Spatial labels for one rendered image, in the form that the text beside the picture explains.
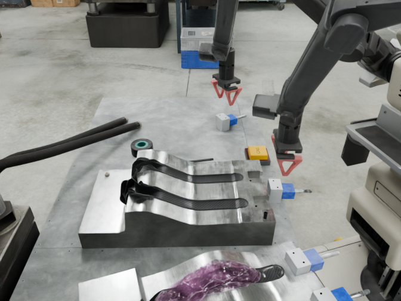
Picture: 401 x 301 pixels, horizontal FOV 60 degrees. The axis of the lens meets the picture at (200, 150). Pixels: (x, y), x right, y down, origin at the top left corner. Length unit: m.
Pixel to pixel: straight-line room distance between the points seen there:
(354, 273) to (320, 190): 0.89
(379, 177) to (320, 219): 1.13
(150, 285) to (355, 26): 0.62
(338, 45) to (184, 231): 0.58
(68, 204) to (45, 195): 1.36
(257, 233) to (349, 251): 0.86
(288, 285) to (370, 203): 0.45
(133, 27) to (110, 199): 3.91
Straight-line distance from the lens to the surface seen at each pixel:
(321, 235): 2.16
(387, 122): 1.06
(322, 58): 0.63
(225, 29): 1.11
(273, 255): 0.88
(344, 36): 0.52
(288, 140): 0.95
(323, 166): 2.67
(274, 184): 1.07
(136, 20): 4.76
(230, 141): 1.34
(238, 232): 0.92
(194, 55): 4.07
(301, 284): 0.85
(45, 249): 1.03
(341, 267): 1.67
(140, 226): 0.90
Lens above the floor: 1.54
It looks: 35 degrees down
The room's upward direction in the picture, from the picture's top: straight up
